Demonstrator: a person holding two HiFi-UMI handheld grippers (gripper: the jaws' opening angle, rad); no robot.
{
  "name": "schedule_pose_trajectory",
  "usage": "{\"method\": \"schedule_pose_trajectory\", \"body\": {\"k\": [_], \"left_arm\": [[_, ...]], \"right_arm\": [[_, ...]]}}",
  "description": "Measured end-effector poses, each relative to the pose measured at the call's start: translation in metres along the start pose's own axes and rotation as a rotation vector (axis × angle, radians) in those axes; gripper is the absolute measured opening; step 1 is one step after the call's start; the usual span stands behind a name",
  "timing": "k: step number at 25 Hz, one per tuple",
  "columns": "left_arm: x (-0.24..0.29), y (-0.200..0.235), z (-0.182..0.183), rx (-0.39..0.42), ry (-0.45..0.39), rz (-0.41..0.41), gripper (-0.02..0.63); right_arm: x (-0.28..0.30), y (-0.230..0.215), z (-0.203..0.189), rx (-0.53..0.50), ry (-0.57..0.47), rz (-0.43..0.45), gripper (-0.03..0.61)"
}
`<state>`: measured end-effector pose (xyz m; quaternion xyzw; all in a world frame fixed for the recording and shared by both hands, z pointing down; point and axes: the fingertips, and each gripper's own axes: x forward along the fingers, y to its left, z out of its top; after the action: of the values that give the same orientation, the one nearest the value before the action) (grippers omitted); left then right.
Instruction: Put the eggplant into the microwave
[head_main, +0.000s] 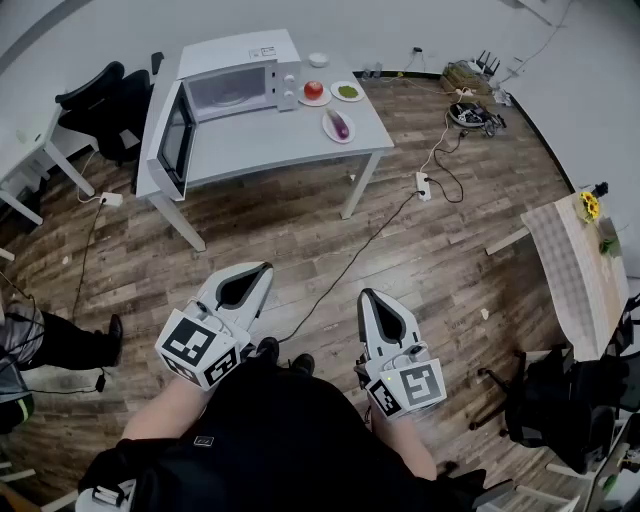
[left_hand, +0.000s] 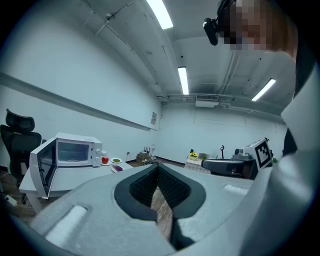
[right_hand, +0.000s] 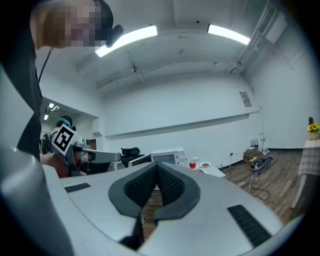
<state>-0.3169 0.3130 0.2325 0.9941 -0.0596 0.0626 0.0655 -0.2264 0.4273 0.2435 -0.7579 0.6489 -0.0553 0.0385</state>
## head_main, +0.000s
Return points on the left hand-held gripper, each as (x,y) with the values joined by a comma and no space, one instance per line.
(195,345)

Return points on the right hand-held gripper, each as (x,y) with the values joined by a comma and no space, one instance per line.
(415,385)

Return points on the white oval plate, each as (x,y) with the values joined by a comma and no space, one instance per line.
(328,131)

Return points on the purple eggplant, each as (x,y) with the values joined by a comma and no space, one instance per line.
(340,126)

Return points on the white microwave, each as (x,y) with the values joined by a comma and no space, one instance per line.
(225,55)

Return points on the person's left forearm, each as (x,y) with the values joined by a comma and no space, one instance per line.
(160,410)

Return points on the person's right forearm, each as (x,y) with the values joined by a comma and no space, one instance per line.
(405,445)

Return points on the person's left black shoe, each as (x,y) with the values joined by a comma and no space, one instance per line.
(267,349)

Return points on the person's black shoe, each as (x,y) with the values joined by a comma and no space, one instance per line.
(267,349)
(303,363)

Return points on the person's right black shoe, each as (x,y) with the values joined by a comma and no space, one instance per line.
(303,363)

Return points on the person's black trousers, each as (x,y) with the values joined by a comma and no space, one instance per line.
(280,400)

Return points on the white power strip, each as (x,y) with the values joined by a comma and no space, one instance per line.
(423,186)
(111,199)

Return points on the light wooden bar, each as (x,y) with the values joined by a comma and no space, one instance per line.
(507,241)

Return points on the grey table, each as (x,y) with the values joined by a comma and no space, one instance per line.
(280,145)

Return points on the black power adapter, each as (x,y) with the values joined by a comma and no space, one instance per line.
(100,384)

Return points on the person's black shirt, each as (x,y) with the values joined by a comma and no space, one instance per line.
(300,480)

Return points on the black office chair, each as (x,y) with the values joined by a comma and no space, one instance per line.
(120,110)
(555,405)

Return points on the checked cloth table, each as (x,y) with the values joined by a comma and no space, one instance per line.
(565,260)

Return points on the white round plate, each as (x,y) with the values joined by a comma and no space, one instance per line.
(360,92)
(326,98)

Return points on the red apple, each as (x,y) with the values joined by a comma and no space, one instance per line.
(313,90)

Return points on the round black tray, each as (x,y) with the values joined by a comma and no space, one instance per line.
(465,114)

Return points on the pile of green peas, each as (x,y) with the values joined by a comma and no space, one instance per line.
(348,91)

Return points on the yellow sunflower bouquet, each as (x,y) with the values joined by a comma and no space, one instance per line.
(590,207)

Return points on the grey waist pack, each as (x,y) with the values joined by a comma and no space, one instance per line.
(105,497)

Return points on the narrow black backrest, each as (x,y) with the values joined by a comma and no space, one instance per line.
(157,62)

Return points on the small white socket adapter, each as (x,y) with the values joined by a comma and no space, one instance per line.
(462,92)

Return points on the white desk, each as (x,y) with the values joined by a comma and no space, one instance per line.
(30,160)

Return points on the small white bowl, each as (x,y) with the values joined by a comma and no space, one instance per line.
(318,60)

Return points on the brown woven box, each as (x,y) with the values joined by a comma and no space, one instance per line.
(462,77)

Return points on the black antenna router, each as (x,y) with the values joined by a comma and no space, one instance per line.
(492,70)

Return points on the small black camera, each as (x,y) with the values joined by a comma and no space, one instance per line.
(601,189)

